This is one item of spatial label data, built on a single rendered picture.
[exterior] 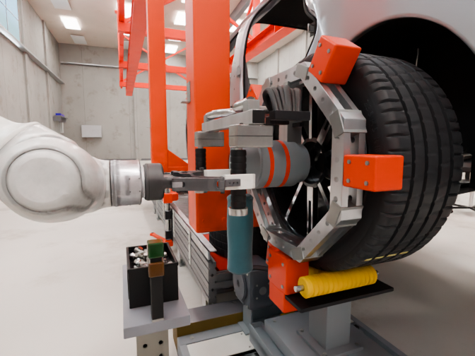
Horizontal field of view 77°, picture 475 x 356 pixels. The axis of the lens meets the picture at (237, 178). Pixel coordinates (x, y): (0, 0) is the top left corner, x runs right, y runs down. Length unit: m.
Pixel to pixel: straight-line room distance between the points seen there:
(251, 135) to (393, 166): 0.29
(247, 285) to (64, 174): 1.00
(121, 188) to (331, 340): 0.85
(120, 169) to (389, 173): 0.51
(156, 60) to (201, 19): 1.96
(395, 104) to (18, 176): 0.68
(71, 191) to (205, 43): 1.06
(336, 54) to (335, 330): 0.84
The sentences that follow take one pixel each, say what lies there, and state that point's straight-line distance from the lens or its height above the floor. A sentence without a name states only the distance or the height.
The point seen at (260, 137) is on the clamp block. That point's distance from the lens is 0.66.
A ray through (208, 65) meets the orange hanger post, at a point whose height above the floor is 1.24.
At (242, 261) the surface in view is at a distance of 1.01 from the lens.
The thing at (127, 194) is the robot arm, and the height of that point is 0.81.
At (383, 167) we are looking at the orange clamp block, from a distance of 0.63.
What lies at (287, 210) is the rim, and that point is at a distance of 1.11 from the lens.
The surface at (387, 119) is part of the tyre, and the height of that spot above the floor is 0.96.
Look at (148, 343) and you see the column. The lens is 1.14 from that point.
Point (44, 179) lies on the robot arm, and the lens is 0.39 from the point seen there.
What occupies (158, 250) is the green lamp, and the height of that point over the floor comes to 0.64.
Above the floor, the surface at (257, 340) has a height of 0.15.
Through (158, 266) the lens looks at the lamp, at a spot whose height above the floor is 0.60.
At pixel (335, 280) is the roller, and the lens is 0.92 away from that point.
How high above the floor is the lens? 0.90
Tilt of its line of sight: 6 degrees down
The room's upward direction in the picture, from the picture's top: straight up
